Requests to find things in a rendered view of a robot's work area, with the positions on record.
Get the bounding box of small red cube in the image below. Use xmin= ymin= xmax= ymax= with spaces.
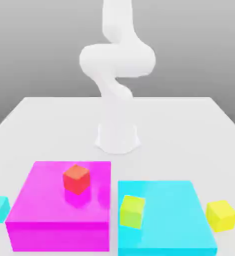
xmin=62 ymin=164 xmax=91 ymax=196

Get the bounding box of small lime green cube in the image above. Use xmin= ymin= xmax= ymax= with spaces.
xmin=119 ymin=195 xmax=146 ymax=230

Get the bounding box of small yellow cube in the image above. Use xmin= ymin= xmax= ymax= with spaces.
xmin=205 ymin=199 xmax=235 ymax=233

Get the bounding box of large cyan box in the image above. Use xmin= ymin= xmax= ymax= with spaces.
xmin=117 ymin=180 xmax=218 ymax=256

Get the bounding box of large magenta box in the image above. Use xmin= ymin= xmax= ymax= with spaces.
xmin=4 ymin=160 xmax=112 ymax=252

